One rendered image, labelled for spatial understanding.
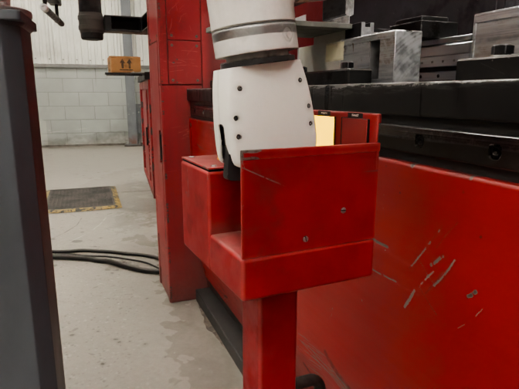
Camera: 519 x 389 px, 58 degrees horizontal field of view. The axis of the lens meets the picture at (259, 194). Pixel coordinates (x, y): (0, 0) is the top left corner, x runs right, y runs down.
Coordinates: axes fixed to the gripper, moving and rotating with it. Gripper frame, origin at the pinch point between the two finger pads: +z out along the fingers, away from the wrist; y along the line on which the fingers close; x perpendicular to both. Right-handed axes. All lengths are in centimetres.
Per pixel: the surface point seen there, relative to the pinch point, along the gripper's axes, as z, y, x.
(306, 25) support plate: -23, -31, -39
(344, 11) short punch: -25, -44, -43
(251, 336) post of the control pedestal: 17.2, 3.2, -5.3
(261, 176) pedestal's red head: -4.8, 3.6, 4.9
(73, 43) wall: -107, -69, -768
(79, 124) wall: 17, -51, -774
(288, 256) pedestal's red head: 3.9, 1.8, 4.7
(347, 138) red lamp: -5.8, -9.8, 0.4
